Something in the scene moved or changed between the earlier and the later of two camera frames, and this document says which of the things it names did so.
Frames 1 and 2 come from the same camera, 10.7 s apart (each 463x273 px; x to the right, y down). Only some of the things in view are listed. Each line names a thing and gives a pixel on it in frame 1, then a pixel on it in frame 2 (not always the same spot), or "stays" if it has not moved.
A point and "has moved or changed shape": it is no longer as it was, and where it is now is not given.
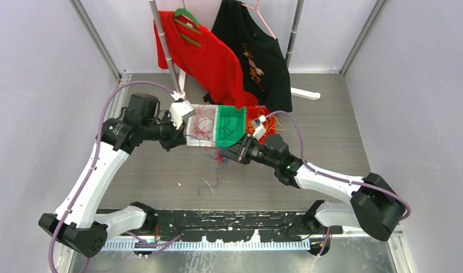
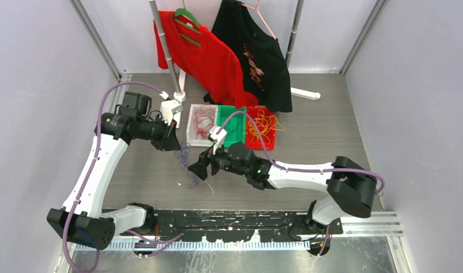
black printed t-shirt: x=264 y=65 stays
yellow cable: x=272 y=121 stays
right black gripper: x=239 y=151 → x=199 y=168
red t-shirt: x=202 y=56 stays
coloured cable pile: x=219 y=158 has moved or changed shape
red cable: x=203 y=121 stays
